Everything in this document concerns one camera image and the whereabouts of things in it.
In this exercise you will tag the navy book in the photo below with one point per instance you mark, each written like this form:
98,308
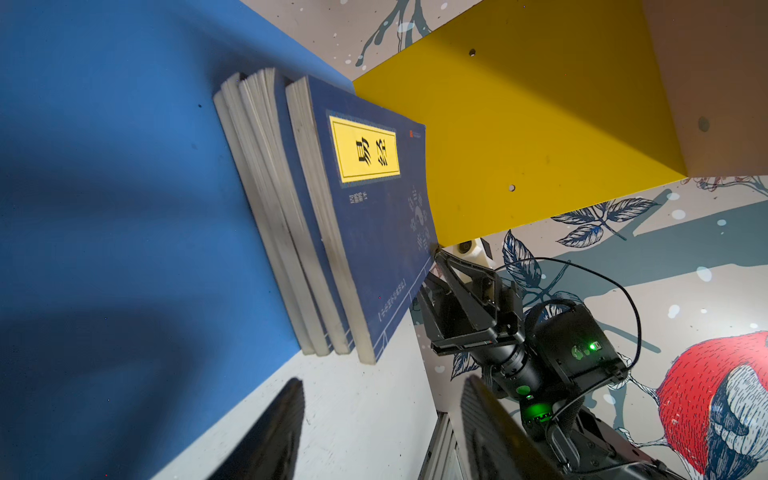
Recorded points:
282,256
365,169
265,103

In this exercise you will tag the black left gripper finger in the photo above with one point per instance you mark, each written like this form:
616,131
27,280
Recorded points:
269,450

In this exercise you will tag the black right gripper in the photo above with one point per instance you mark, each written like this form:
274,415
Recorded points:
471,309

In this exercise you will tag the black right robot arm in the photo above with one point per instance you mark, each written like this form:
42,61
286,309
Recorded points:
523,415

